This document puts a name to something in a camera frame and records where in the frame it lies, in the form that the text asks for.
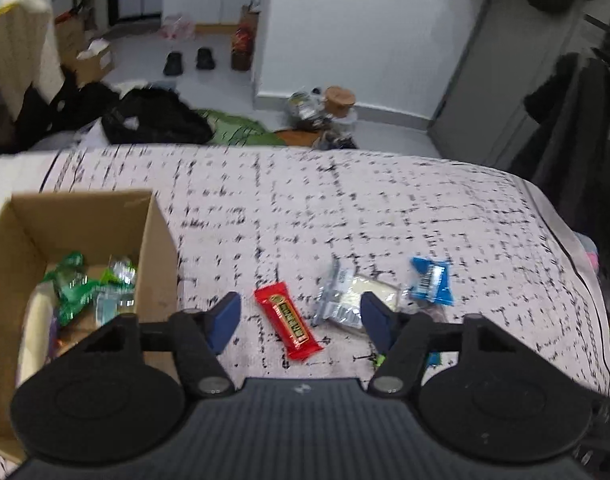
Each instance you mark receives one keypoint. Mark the cream cake packet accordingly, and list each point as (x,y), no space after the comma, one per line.
(338,301)

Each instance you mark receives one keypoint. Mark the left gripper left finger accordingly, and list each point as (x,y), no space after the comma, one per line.
(198,339)

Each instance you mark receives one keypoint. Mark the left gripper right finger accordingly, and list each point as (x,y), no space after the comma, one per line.
(404,340)

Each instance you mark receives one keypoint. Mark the green cartoon rug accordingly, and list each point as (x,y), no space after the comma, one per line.
(235,130)

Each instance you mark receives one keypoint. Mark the red snack bar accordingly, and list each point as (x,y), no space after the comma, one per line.
(297,338)

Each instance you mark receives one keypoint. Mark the brown cardboard box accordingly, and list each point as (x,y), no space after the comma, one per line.
(57,251)

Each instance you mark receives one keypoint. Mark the hanging dark clothes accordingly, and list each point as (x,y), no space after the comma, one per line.
(568,156)

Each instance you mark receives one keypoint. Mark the pink plastic bag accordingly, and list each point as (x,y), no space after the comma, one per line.
(176,27)

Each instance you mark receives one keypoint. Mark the blue candy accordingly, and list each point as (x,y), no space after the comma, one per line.
(434,359)
(431,282)

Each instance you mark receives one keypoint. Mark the small green snack packet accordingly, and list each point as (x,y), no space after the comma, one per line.
(73,287)

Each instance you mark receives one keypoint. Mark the floor cardboard box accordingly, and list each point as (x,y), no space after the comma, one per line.
(94,63)

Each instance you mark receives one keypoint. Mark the green-edged clear pastry packet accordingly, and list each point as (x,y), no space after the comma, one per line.
(116,291)

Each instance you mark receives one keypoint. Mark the plastic bag of items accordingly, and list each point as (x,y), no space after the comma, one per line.
(307,110)

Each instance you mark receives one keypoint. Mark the black-patterned white bedspread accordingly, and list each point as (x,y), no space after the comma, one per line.
(244,217)

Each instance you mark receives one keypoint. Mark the left black slipper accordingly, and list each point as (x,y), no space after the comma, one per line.
(174,64)

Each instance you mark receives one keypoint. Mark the white cake snack packet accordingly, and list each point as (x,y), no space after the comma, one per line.
(39,330)

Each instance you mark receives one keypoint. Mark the brown lidded tub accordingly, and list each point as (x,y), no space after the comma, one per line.
(338,101)

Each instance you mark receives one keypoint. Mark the black clothes pile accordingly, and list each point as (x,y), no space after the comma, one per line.
(145,115)

